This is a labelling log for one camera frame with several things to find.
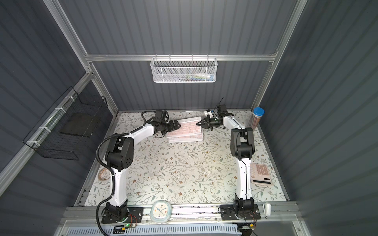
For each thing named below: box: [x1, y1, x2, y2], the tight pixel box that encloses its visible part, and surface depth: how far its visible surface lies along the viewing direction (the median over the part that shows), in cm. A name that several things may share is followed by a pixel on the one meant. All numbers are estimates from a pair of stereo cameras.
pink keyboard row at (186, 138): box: [168, 133, 204, 143], surface depth 101 cm
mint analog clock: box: [150, 200, 173, 224], surface depth 74 cm
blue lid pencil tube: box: [251, 106, 265, 130], surface depth 96 cm
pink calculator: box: [250, 163, 274, 186], surface depth 86 cm
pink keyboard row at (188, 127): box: [166, 116, 202, 139], surface depth 99 cm
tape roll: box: [97, 167, 111, 181], surface depth 89 cm
